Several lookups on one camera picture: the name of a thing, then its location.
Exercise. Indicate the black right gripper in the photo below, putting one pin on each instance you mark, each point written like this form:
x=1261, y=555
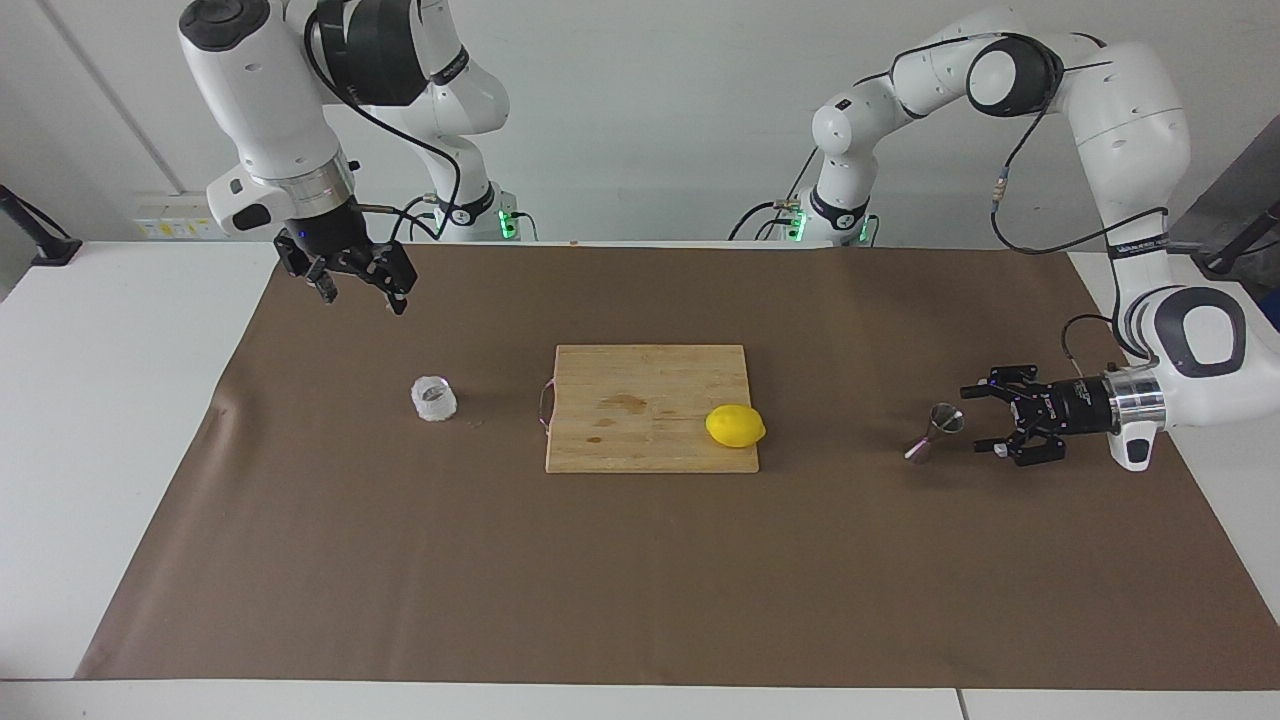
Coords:
x=325, y=240

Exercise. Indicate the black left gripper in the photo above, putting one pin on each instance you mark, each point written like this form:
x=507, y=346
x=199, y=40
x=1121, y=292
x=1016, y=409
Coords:
x=1070, y=408

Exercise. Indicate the steel double jigger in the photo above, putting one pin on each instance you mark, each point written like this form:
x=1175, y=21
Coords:
x=945, y=418

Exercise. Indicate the clear glass cup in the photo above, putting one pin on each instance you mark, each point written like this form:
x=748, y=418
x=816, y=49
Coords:
x=434, y=398

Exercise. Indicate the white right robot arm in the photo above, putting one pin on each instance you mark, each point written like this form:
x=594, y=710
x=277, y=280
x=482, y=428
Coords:
x=260, y=90

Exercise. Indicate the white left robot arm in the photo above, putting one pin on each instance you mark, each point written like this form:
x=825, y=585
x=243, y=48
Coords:
x=1120, y=110

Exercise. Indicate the black clamp stand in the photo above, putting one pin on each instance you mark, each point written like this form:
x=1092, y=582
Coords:
x=50, y=248
x=1225, y=262

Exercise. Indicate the blue object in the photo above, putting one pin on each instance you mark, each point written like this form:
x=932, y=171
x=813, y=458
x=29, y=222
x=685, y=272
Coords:
x=1273, y=310

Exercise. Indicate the yellow lemon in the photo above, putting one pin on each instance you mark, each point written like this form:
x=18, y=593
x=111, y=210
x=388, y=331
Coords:
x=735, y=426

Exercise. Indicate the dark grey panel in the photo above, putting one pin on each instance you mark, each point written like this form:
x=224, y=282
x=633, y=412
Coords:
x=1230, y=190

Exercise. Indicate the wooden cutting board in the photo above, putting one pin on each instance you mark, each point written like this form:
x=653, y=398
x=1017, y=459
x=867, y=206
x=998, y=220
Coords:
x=650, y=420

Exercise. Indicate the brown paper table mat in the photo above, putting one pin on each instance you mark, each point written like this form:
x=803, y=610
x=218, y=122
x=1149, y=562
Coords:
x=600, y=580

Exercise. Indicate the white wall socket strip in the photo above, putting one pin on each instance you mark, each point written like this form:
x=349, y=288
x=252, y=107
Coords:
x=150, y=228

